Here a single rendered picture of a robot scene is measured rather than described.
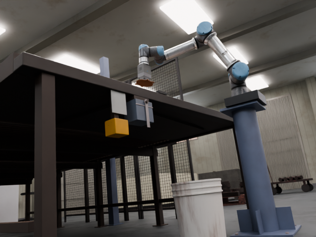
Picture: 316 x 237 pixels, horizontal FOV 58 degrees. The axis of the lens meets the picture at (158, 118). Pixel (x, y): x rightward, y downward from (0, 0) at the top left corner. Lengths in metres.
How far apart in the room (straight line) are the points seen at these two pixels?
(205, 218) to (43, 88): 1.03
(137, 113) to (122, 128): 0.15
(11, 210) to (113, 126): 5.69
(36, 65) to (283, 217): 1.72
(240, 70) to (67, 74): 1.23
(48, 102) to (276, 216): 1.59
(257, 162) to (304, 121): 9.51
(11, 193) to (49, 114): 5.78
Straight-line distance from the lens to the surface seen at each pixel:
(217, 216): 1.65
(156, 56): 2.21
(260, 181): 2.05
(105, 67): 4.36
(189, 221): 1.63
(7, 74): 1.35
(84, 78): 1.37
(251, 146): 2.07
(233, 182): 7.07
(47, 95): 1.24
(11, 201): 6.94
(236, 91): 2.18
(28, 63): 1.24
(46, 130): 1.20
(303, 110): 11.60
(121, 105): 1.48
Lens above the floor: 0.32
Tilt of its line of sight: 15 degrees up
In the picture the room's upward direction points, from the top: 6 degrees counter-clockwise
